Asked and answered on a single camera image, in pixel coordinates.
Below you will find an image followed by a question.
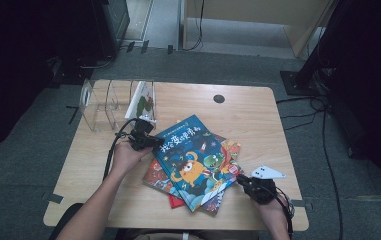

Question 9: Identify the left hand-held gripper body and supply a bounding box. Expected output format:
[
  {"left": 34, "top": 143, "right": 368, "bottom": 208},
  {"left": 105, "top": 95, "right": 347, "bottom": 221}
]
[{"left": 129, "top": 114, "right": 156, "bottom": 152}]

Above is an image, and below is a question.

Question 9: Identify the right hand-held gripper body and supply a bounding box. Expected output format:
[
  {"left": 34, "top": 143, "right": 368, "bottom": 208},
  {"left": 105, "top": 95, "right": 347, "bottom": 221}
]
[{"left": 243, "top": 164, "right": 287, "bottom": 205}]

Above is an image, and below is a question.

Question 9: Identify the colourful animals picture book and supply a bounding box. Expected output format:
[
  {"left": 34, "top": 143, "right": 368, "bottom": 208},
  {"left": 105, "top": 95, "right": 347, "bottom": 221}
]
[{"left": 142, "top": 119, "right": 242, "bottom": 215}]

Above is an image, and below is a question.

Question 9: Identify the white caterpillar picture book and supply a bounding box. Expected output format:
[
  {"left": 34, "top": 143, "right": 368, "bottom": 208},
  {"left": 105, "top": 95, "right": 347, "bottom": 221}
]
[{"left": 124, "top": 80, "right": 157, "bottom": 125}]

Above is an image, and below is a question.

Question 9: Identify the blue monster picture book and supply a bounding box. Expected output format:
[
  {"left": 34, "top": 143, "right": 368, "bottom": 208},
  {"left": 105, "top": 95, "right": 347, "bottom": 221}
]
[{"left": 145, "top": 114, "right": 246, "bottom": 213}]

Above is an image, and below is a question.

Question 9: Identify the clear acrylic book rack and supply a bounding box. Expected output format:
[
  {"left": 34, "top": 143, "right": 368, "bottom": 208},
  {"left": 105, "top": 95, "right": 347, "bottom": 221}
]
[{"left": 79, "top": 78, "right": 159, "bottom": 133}]

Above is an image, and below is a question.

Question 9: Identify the person's left hand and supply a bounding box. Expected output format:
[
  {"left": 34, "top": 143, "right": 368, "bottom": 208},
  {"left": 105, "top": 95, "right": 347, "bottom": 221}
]
[{"left": 110, "top": 139, "right": 153, "bottom": 178}]

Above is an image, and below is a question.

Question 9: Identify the person's right hand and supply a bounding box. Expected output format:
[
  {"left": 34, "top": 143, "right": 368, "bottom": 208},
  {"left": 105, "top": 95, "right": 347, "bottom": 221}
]
[{"left": 253, "top": 194, "right": 290, "bottom": 229}]

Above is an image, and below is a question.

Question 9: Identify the grey tape strip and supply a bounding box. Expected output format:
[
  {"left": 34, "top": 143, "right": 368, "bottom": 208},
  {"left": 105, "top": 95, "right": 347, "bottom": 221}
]
[
  {"left": 41, "top": 192, "right": 64, "bottom": 205},
  {"left": 291, "top": 198, "right": 314, "bottom": 211}
]

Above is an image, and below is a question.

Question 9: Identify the red book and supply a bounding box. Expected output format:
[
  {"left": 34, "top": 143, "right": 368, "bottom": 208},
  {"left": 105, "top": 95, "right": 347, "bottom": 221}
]
[{"left": 167, "top": 194, "right": 186, "bottom": 210}]

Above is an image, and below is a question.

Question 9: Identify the crossed black tape mark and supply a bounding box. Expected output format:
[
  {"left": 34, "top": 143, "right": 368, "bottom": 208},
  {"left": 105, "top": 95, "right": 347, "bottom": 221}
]
[{"left": 65, "top": 104, "right": 82, "bottom": 125}]

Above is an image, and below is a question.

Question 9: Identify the dark floor equipment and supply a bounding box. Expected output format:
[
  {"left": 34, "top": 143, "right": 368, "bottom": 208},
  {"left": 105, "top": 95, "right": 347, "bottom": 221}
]
[{"left": 46, "top": 55, "right": 96, "bottom": 88}]

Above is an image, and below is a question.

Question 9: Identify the black metal stand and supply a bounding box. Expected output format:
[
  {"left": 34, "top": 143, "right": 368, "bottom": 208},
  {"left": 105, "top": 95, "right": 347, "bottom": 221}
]
[{"left": 279, "top": 0, "right": 346, "bottom": 98}]

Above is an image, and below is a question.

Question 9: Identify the black cabinet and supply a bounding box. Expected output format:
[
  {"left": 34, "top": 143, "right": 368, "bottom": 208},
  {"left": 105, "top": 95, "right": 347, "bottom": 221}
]
[{"left": 91, "top": 0, "right": 131, "bottom": 60}]

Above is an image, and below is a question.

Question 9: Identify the dark curtain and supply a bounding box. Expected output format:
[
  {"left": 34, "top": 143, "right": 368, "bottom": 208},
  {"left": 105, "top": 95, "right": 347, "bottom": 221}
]
[
  {"left": 324, "top": 0, "right": 381, "bottom": 201},
  {"left": 0, "top": 0, "right": 99, "bottom": 158}
]

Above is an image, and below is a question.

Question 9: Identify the light wooden partition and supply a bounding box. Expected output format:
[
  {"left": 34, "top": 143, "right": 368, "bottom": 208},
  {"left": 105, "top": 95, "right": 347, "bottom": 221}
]
[{"left": 180, "top": 0, "right": 337, "bottom": 58}]

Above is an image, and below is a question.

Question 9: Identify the left hand-held gripper black cable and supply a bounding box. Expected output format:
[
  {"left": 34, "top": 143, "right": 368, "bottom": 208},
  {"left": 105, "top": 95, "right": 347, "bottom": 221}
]
[{"left": 102, "top": 117, "right": 140, "bottom": 182}]

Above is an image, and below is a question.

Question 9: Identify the hand-held gripper black cable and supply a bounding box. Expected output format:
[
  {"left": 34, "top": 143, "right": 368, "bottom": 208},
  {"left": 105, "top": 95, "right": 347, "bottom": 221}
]
[
  {"left": 102, "top": 117, "right": 140, "bottom": 182},
  {"left": 273, "top": 185, "right": 296, "bottom": 240}
]

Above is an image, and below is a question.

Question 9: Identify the right hand-held gripper black cable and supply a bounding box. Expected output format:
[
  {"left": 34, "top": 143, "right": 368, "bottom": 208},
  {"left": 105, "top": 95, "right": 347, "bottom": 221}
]
[{"left": 273, "top": 185, "right": 296, "bottom": 240}]

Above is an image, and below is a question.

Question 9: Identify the long black floor cable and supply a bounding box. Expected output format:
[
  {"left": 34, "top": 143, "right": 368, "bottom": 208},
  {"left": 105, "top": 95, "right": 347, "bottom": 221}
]
[{"left": 321, "top": 109, "right": 345, "bottom": 240}]

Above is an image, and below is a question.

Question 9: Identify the black floor cable by cabinet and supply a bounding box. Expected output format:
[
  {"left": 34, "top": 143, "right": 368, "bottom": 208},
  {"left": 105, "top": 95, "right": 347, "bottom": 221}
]
[{"left": 79, "top": 53, "right": 118, "bottom": 70}]

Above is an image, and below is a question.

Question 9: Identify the looped black floor cable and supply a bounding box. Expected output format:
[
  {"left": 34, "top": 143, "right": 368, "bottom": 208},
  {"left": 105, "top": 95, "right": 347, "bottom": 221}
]
[{"left": 275, "top": 94, "right": 328, "bottom": 132}]

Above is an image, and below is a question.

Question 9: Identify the hanging black cable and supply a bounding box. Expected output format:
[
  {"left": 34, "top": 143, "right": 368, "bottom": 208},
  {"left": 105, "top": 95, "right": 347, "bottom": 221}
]
[{"left": 182, "top": 0, "right": 206, "bottom": 52}]

